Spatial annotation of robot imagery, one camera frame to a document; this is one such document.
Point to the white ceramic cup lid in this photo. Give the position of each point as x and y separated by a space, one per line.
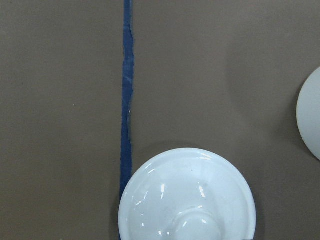
187 194

